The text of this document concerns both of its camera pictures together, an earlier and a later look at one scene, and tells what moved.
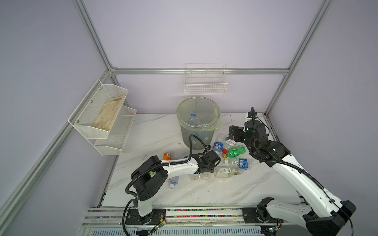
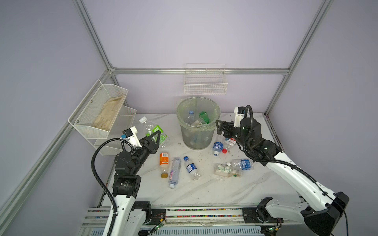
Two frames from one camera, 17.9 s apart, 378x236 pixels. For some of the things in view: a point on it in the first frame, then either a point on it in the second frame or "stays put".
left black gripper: [211, 169] to [148, 146]
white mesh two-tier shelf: [104, 119] stays put
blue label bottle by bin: [218, 147] stays put
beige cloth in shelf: [107, 115] stays put
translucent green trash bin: [198, 117] stays put
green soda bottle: [238, 151] to [203, 115]
